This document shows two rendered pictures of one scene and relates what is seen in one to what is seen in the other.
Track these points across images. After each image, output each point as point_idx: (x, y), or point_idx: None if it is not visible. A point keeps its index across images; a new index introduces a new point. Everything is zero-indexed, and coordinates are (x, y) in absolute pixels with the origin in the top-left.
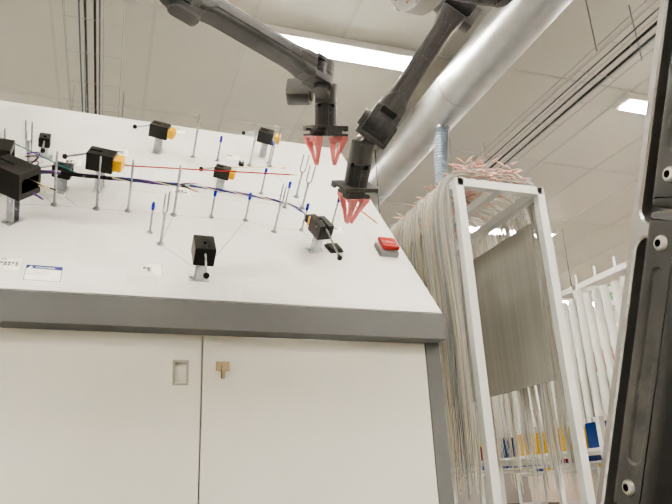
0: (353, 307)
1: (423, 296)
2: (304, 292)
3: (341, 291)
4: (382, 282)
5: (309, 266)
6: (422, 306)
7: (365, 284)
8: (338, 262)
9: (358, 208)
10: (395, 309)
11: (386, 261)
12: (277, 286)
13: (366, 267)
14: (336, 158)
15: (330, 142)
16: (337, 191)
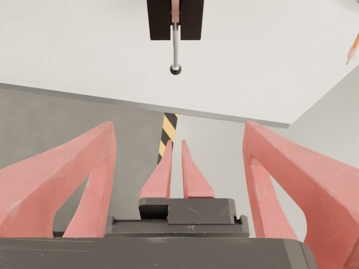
0: (157, 104)
1: (301, 100)
2: (84, 73)
3: (158, 78)
4: (260, 68)
5: (125, 9)
6: (274, 113)
7: (219, 69)
8: (211, 3)
9: (184, 197)
10: (224, 113)
11: (346, 13)
12: (33, 56)
13: (269, 27)
14: (247, 185)
15: (311, 211)
16: (139, 197)
